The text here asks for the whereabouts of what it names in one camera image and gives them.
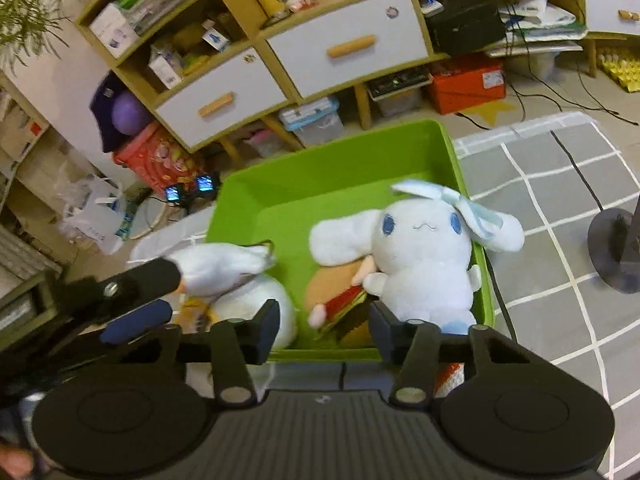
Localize white plush toy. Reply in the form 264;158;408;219
165;244;297;351

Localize white plastic bag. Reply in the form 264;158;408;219
57;175;131;256

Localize orange white knit item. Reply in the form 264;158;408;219
434;364;468;396

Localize stack of white printed bags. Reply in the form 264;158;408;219
492;0;588;58

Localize white bunny plush blue ears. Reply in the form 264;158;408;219
308;179;526;336

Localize black case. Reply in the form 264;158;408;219
425;0;508;56

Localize dark purple cloth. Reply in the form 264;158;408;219
89;71;151;153

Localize grey round stand base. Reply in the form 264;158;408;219
587;207;640;295

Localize grey corrugated panel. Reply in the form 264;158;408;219
0;225;61;281

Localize green plastic bin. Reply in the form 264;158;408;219
205;119;496;363

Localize purple ball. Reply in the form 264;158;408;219
111;94;153;136

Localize wooden shelf cabinet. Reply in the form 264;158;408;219
75;0;640;161

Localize black cable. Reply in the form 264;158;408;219
482;247;516;343
550;130;606;211
452;57;640;128

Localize white drawer round sticker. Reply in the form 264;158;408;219
154;45;291;153

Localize white blue carton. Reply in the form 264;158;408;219
147;45;183;91

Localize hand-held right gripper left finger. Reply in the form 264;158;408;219
145;299;281;407

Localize small white blue box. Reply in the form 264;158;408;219
200;20;231;53

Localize white round plate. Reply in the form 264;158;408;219
127;190;166;241

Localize small clear box pink contents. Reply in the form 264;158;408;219
245;127;288;161

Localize white drawer wooden knob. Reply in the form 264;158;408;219
582;0;640;36

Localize clear box blue lid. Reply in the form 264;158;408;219
277;96;346;148

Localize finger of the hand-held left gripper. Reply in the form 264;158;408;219
101;300;174;347
60;257;184;323

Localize wide white drawer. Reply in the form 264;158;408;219
265;0;431;101

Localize wooden side shelf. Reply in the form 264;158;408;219
0;77;56;201

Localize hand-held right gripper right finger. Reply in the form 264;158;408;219
369;301;551;407

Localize yellow star sticker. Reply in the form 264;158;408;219
462;100;516;126

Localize large white box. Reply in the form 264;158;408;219
89;2;141;58

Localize clear box dark contents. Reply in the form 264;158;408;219
367;67;433;118

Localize hamburger plush toy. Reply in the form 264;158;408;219
304;255;381;350

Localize green potted plant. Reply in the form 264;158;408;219
0;0;71;66

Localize orange cardboard box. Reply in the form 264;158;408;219
429;55;507;116

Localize yellow egg tray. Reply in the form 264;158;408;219
597;45;640;93

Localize grey checked floor mat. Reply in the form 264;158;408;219
127;110;640;480

